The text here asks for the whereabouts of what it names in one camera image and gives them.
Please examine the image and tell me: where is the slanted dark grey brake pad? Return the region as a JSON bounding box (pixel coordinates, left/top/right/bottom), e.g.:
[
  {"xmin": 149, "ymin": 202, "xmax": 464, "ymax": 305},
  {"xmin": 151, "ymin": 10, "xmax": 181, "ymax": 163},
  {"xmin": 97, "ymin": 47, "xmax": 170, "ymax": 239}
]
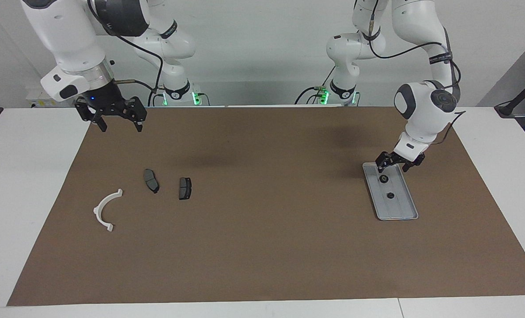
[{"xmin": 144, "ymin": 169, "xmax": 160, "ymax": 194}]

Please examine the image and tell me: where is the black stand with rod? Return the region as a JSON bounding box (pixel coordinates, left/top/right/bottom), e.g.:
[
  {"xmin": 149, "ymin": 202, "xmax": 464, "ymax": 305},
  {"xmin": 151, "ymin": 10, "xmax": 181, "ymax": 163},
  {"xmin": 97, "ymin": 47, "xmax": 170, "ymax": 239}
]
[{"xmin": 495, "ymin": 71, "xmax": 525, "ymax": 117}]

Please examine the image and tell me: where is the brown table mat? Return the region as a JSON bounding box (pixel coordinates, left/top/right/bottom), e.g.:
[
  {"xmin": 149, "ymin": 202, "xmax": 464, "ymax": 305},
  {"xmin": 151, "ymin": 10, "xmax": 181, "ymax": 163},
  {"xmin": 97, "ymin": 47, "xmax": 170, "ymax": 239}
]
[{"xmin": 7, "ymin": 106, "xmax": 525, "ymax": 306}]

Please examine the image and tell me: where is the white curved plastic bracket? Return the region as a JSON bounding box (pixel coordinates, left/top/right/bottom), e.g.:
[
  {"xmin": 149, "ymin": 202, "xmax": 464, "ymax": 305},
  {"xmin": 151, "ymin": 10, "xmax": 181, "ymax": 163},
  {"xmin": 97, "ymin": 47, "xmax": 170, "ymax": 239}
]
[{"xmin": 93, "ymin": 189, "xmax": 124, "ymax": 232}]

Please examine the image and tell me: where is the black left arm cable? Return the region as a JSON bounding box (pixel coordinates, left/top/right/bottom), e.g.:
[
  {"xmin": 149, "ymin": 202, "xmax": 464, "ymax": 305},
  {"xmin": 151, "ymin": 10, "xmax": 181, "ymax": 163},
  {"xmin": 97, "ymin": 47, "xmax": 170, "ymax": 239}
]
[{"xmin": 368, "ymin": 0, "xmax": 467, "ymax": 146}]

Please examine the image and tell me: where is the grey metal tray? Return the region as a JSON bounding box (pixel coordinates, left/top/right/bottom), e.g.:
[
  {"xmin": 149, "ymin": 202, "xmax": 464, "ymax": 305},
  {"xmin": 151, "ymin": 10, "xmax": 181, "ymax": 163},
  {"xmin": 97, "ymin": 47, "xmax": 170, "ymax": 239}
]
[{"xmin": 362, "ymin": 162, "xmax": 419, "ymax": 221}]

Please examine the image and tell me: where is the rectangular dark grey brake pad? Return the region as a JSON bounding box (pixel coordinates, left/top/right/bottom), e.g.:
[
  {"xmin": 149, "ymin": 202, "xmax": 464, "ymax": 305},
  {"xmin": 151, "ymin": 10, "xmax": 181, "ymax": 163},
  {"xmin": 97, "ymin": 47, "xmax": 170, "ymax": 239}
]
[{"xmin": 179, "ymin": 177, "xmax": 193, "ymax": 201}]

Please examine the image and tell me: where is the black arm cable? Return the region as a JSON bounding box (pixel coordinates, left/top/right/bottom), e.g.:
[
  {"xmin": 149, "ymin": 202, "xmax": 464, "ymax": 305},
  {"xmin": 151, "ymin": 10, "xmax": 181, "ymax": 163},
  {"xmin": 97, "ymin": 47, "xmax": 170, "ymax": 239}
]
[
  {"xmin": 86, "ymin": 0, "xmax": 163, "ymax": 106},
  {"xmin": 368, "ymin": 0, "xmax": 467, "ymax": 146}
]

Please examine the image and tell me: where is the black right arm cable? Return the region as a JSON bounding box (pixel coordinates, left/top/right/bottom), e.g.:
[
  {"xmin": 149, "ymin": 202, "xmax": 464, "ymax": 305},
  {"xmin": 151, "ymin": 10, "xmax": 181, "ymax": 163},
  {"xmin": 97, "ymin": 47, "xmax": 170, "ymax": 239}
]
[{"xmin": 86, "ymin": 0, "xmax": 163, "ymax": 106}]

